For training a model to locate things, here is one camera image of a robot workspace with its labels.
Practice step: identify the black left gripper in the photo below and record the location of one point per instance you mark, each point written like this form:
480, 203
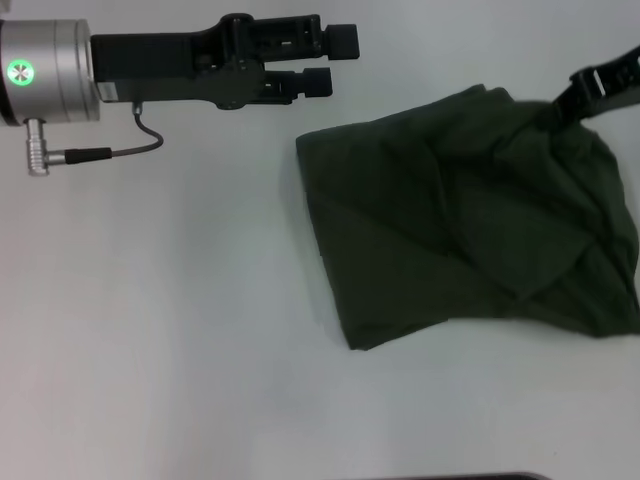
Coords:
170, 60

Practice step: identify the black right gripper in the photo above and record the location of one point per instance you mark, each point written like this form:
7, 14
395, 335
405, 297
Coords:
620, 75

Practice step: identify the dark green FREE t-shirt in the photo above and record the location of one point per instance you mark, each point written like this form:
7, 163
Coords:
475, 225

